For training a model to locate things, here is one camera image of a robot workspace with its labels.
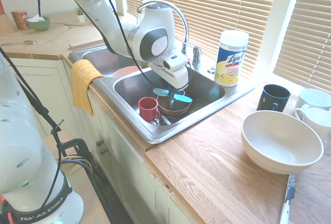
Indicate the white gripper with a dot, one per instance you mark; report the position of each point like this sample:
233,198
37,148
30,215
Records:
175,77

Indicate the teal plastic knife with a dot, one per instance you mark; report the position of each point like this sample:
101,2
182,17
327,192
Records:
183,98

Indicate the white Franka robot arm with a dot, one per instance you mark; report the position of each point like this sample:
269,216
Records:
103,14

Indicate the metal sink drain strainer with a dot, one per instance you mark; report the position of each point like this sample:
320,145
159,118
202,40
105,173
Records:
166,120

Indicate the stainless steel double sink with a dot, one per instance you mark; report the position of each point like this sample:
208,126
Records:
209,92

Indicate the chrome sink sprayer base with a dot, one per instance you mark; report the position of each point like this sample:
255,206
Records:
211,69

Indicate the wooden knife block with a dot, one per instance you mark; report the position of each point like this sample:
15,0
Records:
5,24

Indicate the grey-blue mug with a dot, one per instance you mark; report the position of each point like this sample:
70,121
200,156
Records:
177,104

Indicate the brown bowl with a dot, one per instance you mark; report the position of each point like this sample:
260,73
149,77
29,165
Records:
165,108

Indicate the red mug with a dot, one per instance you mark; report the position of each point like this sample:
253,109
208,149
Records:
148,108

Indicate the pink bowl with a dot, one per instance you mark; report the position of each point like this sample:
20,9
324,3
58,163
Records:
124,72

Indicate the chrome faucet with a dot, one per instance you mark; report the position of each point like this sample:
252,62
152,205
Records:
184,24

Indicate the Lysol wipes canister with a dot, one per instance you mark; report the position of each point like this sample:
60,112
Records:
230,58

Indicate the yellow dish towel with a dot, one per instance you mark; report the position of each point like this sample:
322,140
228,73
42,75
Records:
81,84

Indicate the round cabinet knob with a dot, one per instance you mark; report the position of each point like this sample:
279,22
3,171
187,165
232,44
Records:
103,152
99,143

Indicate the black mug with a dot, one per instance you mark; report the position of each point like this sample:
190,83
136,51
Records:
272,98

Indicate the wide wooden window blind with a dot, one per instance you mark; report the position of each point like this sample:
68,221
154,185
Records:
232,6

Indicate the spiky plant in white pot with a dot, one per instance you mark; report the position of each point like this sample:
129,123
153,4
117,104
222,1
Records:
80,15

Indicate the large white bowl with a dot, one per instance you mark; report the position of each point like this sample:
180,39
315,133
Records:
279,143

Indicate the black clamp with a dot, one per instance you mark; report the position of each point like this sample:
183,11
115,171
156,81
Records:
67,146

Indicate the white mug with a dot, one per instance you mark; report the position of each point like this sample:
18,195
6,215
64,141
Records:
316,120
313,98

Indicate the narrow wooden window blind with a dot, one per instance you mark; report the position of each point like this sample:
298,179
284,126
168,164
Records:
307,35

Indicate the green bowl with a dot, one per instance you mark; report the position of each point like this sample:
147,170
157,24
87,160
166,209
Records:
40,24

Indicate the white paper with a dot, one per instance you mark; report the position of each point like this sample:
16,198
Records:
36,18

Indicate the metal spoon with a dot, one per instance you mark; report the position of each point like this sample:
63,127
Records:
18,43

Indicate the orange cardboard box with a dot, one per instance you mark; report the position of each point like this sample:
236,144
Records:
18,19

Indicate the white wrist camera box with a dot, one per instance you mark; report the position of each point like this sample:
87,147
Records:
174,61

